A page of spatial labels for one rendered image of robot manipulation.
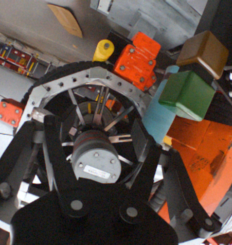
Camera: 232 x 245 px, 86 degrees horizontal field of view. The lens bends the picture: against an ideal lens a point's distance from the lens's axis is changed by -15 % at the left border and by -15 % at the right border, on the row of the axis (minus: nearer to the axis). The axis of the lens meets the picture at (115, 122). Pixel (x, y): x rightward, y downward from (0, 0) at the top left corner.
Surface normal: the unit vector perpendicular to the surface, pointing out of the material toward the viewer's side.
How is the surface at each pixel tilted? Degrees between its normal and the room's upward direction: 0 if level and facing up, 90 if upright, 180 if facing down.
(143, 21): 90
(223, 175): 90
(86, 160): 90
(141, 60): 90
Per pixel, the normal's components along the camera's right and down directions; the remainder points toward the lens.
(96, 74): 0.22, 0.19
